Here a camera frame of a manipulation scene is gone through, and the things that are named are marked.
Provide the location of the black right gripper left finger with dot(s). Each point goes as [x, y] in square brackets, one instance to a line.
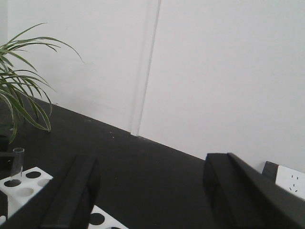
[66, 202]

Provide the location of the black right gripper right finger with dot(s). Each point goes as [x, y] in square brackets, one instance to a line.
[242, 198]

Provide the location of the clear test tube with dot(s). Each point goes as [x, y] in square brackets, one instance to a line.
[17, 166]

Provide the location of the white test tube rack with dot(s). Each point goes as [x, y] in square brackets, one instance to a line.
[31, 182]

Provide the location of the black white power socket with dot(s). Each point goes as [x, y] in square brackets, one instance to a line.
[289, 179]

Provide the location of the green spider plant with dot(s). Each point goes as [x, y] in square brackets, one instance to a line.
[20, 83]

